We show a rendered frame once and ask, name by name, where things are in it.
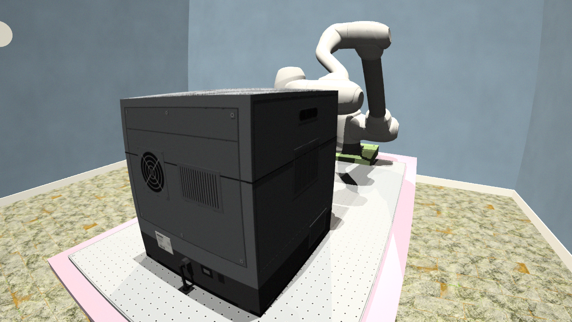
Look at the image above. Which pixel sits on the dark grey instrument cabinet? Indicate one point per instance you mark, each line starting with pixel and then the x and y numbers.
pixel 233 189

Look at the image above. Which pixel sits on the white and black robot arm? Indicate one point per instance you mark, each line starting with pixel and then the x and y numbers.
pixel 369 39

